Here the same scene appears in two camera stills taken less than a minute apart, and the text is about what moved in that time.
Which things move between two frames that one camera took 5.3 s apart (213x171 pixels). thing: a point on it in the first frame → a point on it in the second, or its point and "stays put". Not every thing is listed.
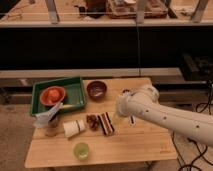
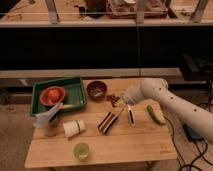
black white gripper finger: [132, 120] stays put
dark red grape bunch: [92, 121] → [113, 99]
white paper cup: [73, 127] stays put
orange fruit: [53, 95] stays put
